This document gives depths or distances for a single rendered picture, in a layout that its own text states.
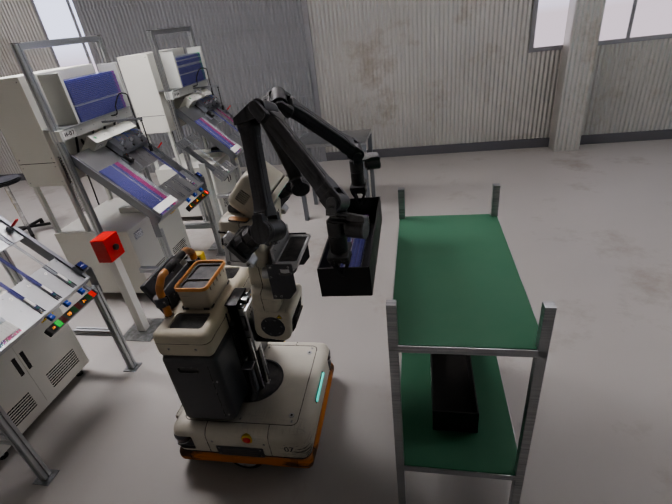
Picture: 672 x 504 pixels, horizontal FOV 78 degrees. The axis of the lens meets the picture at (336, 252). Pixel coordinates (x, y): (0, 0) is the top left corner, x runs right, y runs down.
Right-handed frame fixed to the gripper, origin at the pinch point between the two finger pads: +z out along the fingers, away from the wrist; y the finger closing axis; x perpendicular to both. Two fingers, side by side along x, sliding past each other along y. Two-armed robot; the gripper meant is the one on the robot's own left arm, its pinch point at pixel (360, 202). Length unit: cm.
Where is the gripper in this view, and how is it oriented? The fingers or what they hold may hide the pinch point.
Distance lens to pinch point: 183.3
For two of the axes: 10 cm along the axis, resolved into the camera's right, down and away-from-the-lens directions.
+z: 1.3, 8.6, 5.0
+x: -9.8, 0.3, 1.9
